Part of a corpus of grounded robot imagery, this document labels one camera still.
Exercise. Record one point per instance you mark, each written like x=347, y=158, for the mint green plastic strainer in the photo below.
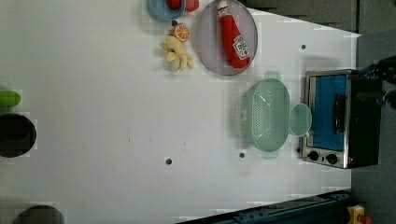
x=262, y=115

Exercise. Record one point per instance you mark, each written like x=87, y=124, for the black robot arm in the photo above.
x=384, y=70

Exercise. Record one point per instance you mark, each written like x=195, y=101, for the yellow plush toy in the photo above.
x=176, y=54

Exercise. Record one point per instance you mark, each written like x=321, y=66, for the grey round plate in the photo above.
x=209, y=42

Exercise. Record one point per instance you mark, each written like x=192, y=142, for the red ketchup bottle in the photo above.
x=234, y=44

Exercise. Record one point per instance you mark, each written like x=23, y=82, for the orange slice toy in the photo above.
x=181, y=32

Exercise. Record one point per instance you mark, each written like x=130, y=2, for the small mint green cup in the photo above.
x=300, y=120

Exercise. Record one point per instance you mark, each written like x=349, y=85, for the red toy fruit in bowl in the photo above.
x=174, y=4

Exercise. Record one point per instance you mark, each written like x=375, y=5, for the blue bowl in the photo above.
x=160, y=11

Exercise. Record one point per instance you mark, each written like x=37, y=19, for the silver toaster oven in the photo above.
x=346, y=119

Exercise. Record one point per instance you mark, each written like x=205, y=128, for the black round bowl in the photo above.
x=17, y=135

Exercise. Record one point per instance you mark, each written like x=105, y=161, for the yellow red clamp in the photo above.
x=357, y=215

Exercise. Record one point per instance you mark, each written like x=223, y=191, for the dark round object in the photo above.
x=40, y=214

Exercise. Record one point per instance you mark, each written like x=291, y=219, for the green toy vegetable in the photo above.
x=9, y=98

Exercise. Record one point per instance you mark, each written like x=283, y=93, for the blue metal frame rail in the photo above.
x=327, y=208

